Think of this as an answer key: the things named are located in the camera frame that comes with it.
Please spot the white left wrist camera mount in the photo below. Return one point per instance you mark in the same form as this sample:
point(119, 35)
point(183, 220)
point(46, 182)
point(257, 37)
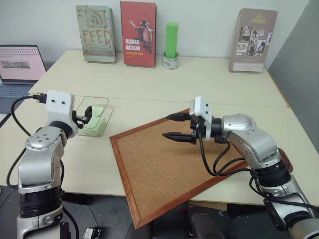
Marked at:
point(58, 107)

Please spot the clear plastic tray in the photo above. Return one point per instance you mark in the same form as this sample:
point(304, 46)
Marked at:
point(106, 119)

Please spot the small black box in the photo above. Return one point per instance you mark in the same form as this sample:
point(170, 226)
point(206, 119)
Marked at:
point(92, 234)

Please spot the wood-framed cork board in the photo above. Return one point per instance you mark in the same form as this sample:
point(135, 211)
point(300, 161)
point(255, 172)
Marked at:
point(159, 169)

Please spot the green foam block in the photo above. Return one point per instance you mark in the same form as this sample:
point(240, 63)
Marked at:
point(172, 37)

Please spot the open laptop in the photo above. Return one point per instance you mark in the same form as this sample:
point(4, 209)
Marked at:
point(18, 63)

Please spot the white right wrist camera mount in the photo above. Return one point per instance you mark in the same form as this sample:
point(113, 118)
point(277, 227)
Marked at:
point(203, 112)

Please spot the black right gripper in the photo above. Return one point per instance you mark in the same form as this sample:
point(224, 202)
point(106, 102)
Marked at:
point(197, 132)

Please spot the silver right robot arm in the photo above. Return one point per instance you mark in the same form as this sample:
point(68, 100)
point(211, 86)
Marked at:
point(254, 142)

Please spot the beige Homes book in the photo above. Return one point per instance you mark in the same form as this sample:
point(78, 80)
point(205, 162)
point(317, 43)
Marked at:
point(253, 41)

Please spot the clear tape roll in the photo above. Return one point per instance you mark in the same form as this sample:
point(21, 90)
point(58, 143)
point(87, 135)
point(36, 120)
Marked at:
point(171, 63)

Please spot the dark brown wooden tray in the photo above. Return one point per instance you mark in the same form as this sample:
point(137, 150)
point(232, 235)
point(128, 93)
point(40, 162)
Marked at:
point(286, 159)

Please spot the grey partition panel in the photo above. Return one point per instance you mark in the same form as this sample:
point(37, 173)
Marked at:
point(299, 62)

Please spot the dark rounded seat shape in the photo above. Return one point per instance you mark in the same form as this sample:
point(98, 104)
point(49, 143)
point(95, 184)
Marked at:
point(204, 221)

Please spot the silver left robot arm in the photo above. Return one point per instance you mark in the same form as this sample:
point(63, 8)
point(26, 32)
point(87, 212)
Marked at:
point(40, 159)

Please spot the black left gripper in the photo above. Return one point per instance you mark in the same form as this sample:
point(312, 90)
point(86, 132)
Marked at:
point(79, 120)

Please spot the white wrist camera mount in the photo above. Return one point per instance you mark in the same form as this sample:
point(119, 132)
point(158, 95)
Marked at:
point(58, 107)
point(203, 112)

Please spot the red Michael Jackson book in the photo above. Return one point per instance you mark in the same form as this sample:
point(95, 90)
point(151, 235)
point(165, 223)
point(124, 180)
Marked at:
point(138, 35)

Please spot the light green paper note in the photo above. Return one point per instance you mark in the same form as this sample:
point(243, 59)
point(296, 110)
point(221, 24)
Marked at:
point(97, 111)

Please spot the grey FEED book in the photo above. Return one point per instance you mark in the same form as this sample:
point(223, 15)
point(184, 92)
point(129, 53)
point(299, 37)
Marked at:
point(97, 35)

